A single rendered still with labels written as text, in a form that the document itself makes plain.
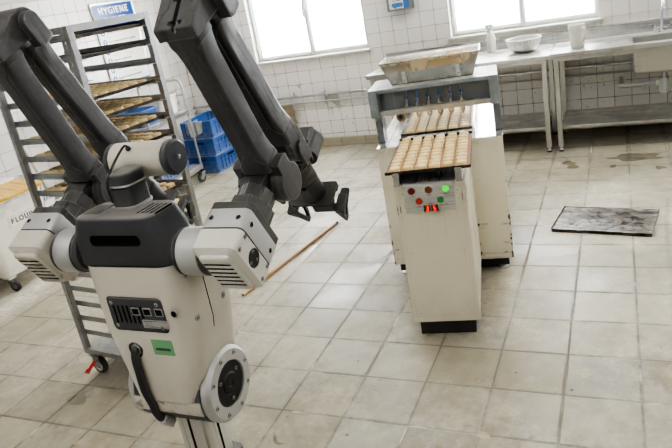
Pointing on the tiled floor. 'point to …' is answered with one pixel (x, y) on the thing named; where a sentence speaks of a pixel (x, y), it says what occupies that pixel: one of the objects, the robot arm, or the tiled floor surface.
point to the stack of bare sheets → (607, 221)
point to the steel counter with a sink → (656, 33)
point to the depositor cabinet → (499, 244)
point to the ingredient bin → (12, 190)
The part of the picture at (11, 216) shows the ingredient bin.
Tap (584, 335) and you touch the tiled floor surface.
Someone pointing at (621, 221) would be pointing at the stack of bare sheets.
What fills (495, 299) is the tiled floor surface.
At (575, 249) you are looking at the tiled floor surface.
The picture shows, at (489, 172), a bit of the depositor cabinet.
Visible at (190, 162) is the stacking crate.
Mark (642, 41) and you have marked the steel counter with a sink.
